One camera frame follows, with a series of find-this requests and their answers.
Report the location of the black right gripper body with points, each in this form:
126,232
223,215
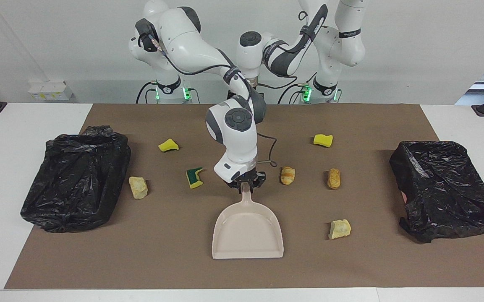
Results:
248,175

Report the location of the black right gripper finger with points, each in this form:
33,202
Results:
257,184
237,188

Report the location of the orange-striped toy croissant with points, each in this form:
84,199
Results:
287,175

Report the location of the beige plastic dustpan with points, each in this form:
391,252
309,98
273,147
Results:
248,230

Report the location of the brown toy bread roll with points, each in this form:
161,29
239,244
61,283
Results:
333,178

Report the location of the yellow sponge piece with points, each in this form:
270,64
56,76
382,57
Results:
167,145
323,140

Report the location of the pale toy bread chunk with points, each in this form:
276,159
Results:
138,187
339,229

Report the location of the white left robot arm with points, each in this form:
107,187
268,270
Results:
346,46

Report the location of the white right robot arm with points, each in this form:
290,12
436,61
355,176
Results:
237,138

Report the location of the black bag-lined bin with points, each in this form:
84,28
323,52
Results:
443,188
78,180

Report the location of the green and yellow sponge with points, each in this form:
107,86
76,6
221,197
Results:
194,179

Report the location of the brown table mat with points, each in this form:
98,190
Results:
242,272

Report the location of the white wall socket box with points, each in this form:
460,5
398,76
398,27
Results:
48,90

